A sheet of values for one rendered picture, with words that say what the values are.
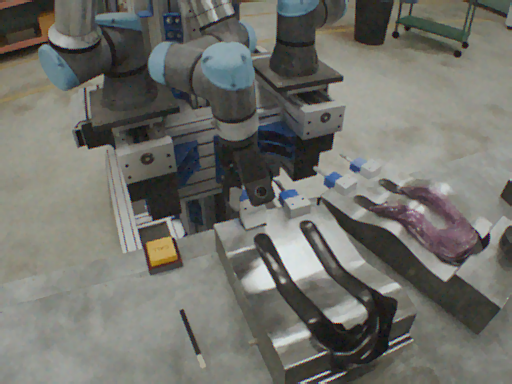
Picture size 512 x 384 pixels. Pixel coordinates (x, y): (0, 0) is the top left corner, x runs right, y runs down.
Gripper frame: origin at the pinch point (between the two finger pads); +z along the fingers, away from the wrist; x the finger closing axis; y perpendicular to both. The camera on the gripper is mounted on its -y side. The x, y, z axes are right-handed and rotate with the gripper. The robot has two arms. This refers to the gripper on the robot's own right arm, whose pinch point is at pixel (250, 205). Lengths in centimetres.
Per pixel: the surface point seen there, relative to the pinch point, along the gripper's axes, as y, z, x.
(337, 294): -25.0, 0.5, -7.0
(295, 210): -2.3, 4.5, -9.3
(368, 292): -27.2, 0.5, -12.4
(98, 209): 108, 103, 64
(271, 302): -21.0, 1.7, 4.3
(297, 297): -21.8, 2.4, -0.6
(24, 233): 104, 95, 110
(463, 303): -36.4, 8.9, -32.7
